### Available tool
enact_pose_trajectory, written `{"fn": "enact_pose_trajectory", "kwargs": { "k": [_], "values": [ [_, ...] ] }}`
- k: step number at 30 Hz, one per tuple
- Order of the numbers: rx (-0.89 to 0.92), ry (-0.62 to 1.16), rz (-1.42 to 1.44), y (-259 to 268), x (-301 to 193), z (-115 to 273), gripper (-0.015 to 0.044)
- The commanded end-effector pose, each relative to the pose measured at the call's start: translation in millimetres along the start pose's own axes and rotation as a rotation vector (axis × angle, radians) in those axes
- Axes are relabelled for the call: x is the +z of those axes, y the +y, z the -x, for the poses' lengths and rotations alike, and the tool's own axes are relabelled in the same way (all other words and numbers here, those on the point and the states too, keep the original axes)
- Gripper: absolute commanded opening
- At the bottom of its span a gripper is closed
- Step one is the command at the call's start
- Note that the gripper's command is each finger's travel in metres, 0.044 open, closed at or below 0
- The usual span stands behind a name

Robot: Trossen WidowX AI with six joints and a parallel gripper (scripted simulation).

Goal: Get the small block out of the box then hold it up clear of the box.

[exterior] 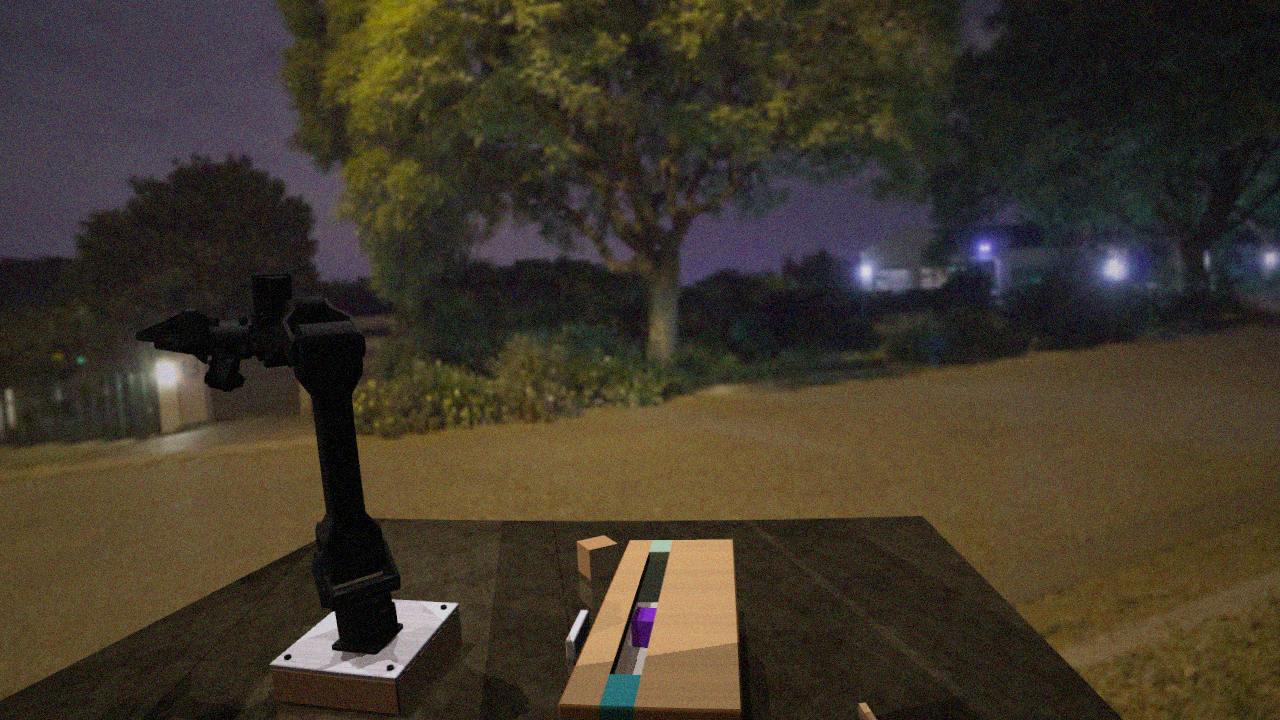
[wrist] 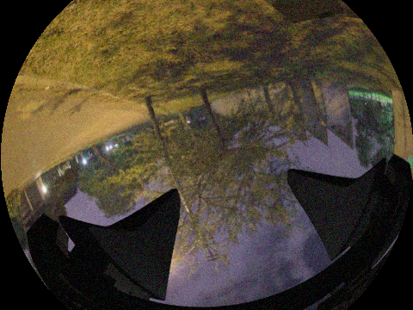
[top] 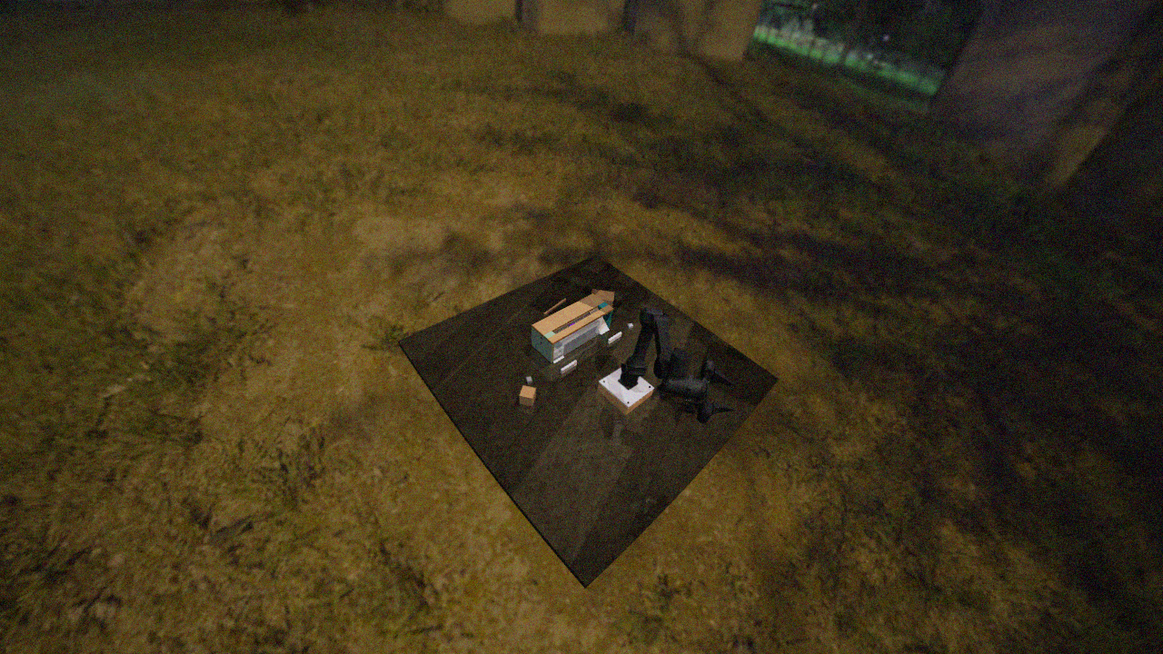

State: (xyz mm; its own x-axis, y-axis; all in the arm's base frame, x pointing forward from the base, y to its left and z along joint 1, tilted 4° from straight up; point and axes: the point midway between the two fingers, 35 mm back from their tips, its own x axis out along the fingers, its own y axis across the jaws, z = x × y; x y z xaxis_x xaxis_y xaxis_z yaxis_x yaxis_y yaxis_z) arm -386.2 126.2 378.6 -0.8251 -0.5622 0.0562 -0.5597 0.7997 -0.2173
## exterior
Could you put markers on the purple block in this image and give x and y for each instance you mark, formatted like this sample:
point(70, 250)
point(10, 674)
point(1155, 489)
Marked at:
point(641, 626)

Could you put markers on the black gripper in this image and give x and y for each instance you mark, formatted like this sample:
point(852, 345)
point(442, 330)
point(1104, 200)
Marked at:
point(189, 332)

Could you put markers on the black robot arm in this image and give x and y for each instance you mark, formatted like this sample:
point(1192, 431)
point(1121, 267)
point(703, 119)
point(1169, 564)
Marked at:
point(326, 347)

